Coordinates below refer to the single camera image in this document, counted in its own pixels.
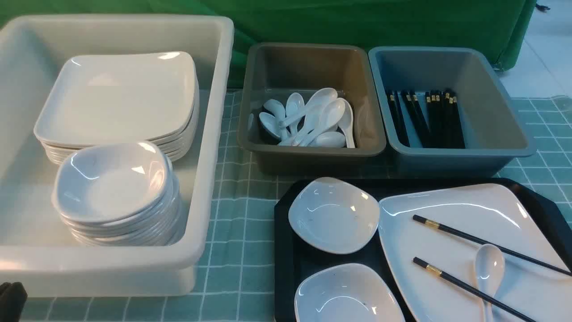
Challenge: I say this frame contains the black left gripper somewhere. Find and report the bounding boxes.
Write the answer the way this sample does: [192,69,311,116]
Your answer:
[0,282,27,322]

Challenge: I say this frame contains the white bowl tray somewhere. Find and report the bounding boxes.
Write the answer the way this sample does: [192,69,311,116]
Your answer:
[294,263,406,322]
[288,177,380,254]

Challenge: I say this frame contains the black chopstick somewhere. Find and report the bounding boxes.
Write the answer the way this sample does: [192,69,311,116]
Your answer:
[412,257,535,322]
[412,215,572,277]

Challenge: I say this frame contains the white ceramic spoon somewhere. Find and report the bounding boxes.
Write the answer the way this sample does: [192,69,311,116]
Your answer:
[474,243,506,297]

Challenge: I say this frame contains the large white square plate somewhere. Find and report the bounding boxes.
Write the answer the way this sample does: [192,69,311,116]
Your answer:
[379,183,569,322]

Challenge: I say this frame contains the large white plastic tub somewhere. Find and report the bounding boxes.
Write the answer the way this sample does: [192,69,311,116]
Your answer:
[1,14,234,297]

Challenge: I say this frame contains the stack of white bowls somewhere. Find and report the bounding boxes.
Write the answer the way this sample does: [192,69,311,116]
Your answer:
[51,141,187,246]

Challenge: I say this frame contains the stack of white square plates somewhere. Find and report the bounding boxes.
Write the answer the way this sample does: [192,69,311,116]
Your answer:
[34,51,200,164]

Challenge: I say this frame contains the green checked tablecloth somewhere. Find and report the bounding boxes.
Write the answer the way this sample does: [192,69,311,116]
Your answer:
[21,90,571,322]

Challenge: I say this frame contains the black serving tray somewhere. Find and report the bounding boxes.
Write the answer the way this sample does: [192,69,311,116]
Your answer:
[274,178,572,322]

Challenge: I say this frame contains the brown plastic bin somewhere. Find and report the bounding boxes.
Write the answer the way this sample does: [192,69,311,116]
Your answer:
[236,43,387,177]

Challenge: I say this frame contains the pile of white spoons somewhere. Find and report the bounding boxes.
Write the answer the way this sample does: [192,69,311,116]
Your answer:
[245,88,356,148]

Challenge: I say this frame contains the bundle of black chopsticks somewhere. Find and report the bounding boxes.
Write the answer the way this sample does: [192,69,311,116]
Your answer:
[385,88,466,149]

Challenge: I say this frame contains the blue-grey plastic bin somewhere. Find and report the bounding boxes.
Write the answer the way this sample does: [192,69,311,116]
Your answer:
[368,46,537,177]

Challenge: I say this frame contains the green backdrop cloth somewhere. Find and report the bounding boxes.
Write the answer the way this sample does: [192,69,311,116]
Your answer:
[1,0,537,88]

